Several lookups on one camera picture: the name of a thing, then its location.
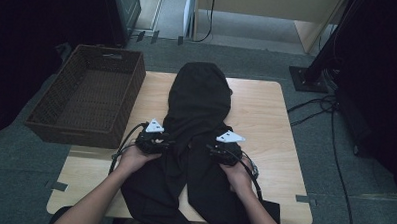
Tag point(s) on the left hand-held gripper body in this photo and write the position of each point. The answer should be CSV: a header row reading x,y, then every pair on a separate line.
x,y
152,142

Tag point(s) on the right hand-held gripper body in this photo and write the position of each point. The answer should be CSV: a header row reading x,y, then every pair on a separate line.
x,y
226,153

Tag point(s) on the black pants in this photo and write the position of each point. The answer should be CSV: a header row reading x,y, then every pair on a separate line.
x,y
198,98

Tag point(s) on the brown wicker basket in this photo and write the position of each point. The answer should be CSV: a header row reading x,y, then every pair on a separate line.
x,y
86,101

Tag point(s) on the person's left hand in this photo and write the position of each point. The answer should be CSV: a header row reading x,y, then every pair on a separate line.
x,y
134,161

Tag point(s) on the person's right hand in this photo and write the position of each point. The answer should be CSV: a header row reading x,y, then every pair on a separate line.
x,y
242,177

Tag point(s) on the grey tape strip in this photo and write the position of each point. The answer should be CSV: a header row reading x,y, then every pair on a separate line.
x,y
305,198
140,36
60,186
180,40
155,37

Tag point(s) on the black metal stand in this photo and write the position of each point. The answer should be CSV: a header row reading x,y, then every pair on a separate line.
x,y
316,71

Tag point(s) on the black chair armrest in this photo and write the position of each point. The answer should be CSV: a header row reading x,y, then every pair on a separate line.
x,y
55,218

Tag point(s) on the black cabinet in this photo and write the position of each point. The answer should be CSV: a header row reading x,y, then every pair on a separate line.
x,y
120,16

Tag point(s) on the white panel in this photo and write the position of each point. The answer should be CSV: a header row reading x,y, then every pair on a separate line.
x,y
189,11

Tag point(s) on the light wooden desk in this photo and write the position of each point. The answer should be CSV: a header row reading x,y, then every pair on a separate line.
x,y
257,4

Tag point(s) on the dark curtain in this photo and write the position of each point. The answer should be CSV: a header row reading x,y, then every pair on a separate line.
x,y
15,52
381,81

